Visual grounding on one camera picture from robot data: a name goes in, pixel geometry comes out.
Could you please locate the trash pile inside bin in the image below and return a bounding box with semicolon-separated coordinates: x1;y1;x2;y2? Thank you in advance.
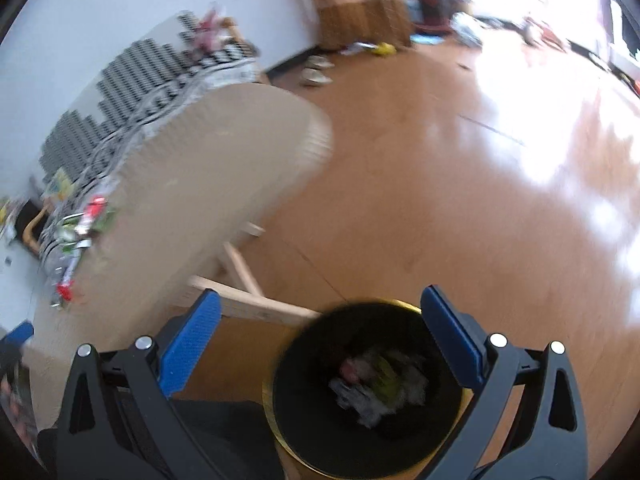
329;350;427;428

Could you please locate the black gold-rimmed trash bin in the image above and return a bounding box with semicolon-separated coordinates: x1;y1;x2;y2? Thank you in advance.
262;299;472;479

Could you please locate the red white wrapper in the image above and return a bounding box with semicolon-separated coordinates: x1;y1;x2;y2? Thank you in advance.
75;195;107;237

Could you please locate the pink cushion on sofa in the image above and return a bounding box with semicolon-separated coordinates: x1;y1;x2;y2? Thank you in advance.
192;8;228;55

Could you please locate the red children tricycle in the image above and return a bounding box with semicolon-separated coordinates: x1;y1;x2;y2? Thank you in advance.
521;16;570;52

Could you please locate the beige slipper far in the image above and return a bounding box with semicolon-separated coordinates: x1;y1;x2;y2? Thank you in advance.
306;55;334;70

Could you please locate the white plastic bag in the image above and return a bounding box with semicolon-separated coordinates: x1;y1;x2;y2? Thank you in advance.
450;12;484;49

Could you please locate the yellow toy on floor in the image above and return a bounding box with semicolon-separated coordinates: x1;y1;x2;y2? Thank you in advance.
371;42;397;58

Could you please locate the brown curtain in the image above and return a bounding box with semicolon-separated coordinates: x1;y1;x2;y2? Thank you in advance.
312;0;412;51

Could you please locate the wooden table leg frame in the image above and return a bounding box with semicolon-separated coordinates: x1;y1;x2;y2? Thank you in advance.
172;222;320;327

